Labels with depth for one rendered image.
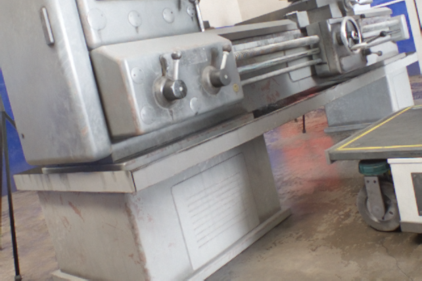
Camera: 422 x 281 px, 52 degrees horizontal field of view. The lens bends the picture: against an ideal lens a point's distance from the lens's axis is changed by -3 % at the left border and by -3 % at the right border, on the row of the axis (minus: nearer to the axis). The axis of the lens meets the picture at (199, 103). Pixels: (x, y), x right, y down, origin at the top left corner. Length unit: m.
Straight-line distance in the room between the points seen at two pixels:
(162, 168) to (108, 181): 0.17
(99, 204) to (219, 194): 0.44
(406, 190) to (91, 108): 0.98
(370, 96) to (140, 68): 2.35
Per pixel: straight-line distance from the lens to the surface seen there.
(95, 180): 1.42
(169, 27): 1.63
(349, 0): 2.46
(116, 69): 1.32
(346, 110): 3.52
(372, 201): 1.62
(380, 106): 3.41
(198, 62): 1.50
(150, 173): 1.30
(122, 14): 1.51
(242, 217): 1.75
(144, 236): 1.43
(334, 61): 2.37
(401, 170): 1.45
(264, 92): 2.06
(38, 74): 1.50
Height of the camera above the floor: 0.67
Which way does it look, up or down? 4 degrees down
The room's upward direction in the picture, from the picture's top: 14 degrees counter-clockwise
